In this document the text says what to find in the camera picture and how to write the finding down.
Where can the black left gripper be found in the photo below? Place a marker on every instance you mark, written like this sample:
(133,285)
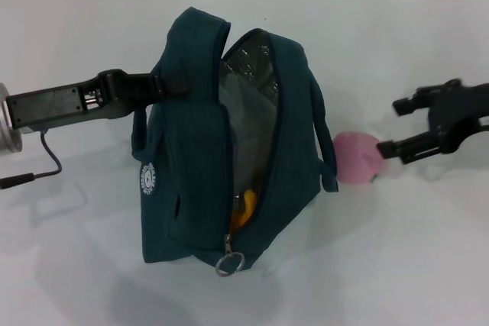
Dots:
(57,106)

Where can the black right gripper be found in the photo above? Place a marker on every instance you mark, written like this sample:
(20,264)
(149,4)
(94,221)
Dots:
(462,112)

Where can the pink peach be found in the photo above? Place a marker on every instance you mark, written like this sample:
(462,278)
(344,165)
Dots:
(355,156)

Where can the dark teal insulated lunch bag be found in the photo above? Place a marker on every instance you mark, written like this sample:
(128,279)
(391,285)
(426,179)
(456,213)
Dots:
(191,173)

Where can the yellow banana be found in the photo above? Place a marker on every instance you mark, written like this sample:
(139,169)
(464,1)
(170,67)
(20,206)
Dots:
(246,209)

